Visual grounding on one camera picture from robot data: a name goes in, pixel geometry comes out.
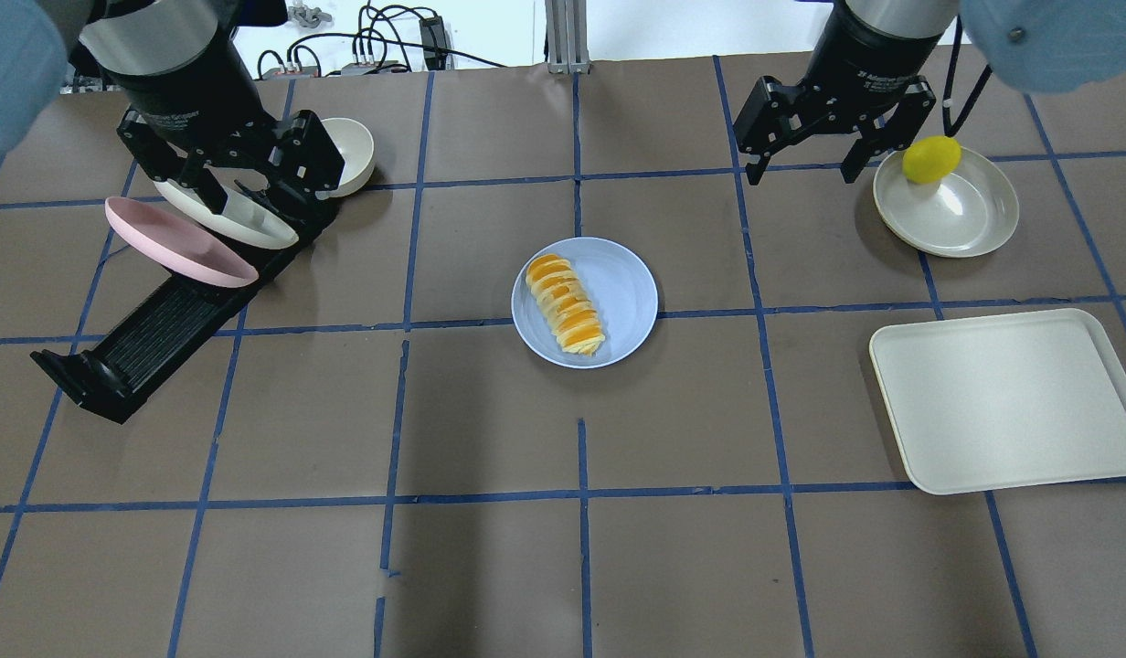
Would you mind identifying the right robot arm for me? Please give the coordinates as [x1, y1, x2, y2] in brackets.
[733, 1, 1126, 185]

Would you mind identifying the black power adapter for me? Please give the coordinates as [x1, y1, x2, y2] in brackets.
[420, 16, 450, 70]

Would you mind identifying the pink plate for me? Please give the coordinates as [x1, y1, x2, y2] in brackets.
[104, 196, 259, 288]

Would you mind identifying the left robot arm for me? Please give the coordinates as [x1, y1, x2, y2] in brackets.
[0, 1, 345, 214]

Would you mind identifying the black dish rack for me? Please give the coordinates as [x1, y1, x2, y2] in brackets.
[32, 216, 334, 423]

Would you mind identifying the cream plate in rack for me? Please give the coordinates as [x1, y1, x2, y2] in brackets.
[154, 180, 300, 249]

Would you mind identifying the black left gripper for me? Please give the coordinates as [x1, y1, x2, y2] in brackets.
[117, 78, 345, 225]

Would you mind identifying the striped bread roll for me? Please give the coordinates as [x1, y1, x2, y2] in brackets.
[522, 254, 606, 356]

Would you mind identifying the cream shallow dish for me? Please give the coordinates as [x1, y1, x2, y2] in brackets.
[872, 146, 1020, 259]

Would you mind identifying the cream rectangular tray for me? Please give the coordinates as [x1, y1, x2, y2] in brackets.
[868, 308, 1126, 495]

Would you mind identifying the blue plate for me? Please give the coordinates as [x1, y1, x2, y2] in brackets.
[510, 237, 659, 370]

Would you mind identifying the yellow lemon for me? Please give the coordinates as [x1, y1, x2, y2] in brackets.
[901, 136, 960, 185]

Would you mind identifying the cream bowl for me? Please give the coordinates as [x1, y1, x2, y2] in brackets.
[316, 117, 376, 201]

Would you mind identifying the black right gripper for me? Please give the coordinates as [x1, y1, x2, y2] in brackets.
[733, 27, 939, 186]

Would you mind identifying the aluminium frame post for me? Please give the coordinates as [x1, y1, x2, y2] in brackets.
[545, 0, 591, 75]

